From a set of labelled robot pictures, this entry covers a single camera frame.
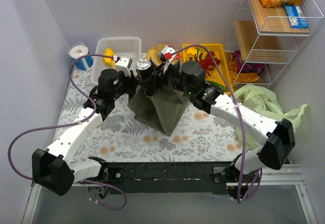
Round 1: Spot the green toy cucumber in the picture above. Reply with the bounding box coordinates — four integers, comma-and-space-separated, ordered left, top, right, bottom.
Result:
207, 81, 228, 92

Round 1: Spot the white wire shelf rack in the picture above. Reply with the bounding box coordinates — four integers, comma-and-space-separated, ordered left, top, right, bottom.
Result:
225, 0, 324, 88

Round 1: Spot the blue snack box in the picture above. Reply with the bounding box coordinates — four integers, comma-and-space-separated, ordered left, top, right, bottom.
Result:
284, 5, 309, 29

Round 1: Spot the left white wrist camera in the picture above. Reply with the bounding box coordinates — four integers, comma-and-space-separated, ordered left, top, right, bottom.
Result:
114, 55, 133, 77

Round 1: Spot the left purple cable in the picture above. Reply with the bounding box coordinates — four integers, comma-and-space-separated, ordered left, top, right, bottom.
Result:
7, 53, 127, 211

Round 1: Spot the yellow toy pepper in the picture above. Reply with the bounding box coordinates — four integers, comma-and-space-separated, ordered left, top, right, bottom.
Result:
185, 47, 197, 60

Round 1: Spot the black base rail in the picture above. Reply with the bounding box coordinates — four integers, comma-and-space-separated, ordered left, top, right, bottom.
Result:
90, 162, 237, 195

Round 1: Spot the pale yellow flat tray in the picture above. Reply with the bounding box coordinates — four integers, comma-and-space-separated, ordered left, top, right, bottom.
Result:
146, 47, 182, 66

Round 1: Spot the orange chips bag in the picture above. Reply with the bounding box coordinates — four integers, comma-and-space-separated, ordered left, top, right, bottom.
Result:
226, 52, 262, 84

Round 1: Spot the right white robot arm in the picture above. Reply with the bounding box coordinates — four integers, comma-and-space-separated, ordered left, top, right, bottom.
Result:
149, 61, 295, 181

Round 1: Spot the olive green canvas bag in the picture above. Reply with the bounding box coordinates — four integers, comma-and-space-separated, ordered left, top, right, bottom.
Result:
128, 85, 189, 136

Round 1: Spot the deep yellow plastic bin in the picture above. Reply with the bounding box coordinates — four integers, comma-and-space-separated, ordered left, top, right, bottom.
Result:
182, 43, 233, 95

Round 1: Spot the black drink can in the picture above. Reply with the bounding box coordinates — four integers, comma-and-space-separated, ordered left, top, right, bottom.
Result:
136, 59, 153, 84

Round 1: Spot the yellow toy fruit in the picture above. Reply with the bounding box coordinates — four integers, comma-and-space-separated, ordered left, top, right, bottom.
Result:
104, 48, 115, 68

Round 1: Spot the red toy lobster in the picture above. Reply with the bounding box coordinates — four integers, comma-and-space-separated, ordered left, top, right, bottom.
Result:
194, 51, 221, 76

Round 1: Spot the light green plastic bag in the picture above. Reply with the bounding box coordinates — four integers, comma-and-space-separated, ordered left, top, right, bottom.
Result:
234, 84, 308, 132

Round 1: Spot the white perforated plastic basket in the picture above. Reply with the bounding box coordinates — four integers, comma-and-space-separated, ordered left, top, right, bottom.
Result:
90, 37, 141, 85

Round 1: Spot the purple cable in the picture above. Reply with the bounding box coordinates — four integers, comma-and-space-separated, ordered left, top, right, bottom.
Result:
7, 53, 127, 211
165, 44, 262, 205

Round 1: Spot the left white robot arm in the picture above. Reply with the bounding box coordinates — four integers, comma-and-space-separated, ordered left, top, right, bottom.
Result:
32, 69, 139, 196

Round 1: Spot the bread slice rear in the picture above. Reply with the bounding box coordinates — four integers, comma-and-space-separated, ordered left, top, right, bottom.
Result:
156, 44, 168, 54

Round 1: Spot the purple candy bag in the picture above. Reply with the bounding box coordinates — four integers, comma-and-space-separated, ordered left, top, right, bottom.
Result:
234, 50, 266, 74

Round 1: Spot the tissue roll in blue wrap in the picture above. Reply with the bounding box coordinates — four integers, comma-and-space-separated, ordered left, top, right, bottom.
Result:
68, 45, 93, 71

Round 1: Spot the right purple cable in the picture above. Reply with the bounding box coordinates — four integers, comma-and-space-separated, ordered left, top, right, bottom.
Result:
165, 44, 262, 205

